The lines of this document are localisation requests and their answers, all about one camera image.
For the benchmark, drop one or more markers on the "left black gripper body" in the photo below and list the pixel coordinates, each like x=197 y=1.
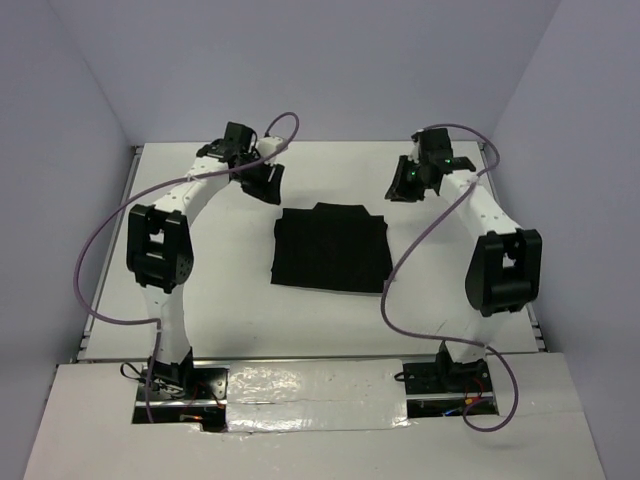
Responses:
x=250 y=180

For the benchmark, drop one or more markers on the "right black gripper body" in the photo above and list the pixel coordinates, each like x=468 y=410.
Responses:
x=420 y=187

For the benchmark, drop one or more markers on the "black long sleeve shirt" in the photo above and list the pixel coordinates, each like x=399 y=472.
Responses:
x=341 y=248

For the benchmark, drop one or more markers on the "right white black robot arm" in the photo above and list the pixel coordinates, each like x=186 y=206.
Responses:
x=503 y=274

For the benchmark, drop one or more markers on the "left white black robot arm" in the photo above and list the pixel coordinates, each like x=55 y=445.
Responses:
x=159 y=248

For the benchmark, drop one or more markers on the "shiny silver tape sheet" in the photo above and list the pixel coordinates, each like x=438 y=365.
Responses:
x=281 y=397

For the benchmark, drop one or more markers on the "white foam front board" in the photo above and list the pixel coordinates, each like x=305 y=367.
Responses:
x=87 y=432

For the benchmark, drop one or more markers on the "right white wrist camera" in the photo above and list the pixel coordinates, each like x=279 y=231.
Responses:
x=415 y=154

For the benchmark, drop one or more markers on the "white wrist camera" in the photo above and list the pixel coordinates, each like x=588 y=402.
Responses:
x=415 y=154
x=270 y=147

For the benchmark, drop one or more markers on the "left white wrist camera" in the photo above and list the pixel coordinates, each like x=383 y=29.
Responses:
x=270 y=147

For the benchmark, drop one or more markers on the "left aluminium table rail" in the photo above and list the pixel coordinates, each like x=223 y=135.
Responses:
x=91 y=308

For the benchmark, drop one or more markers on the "aluminium table rail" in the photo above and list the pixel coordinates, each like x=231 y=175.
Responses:
x=511 y=332
x=91 y=308

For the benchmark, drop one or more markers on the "right aluminium table rail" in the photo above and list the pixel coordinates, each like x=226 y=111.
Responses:
x=511 y=332

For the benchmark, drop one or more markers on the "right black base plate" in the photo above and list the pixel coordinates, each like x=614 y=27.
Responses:
x=425 y=380

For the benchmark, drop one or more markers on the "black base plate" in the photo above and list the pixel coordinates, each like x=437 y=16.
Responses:
x=206 y=384
x=425 y=380

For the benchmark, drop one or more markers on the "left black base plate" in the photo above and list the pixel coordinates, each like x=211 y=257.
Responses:
x=206 y=384

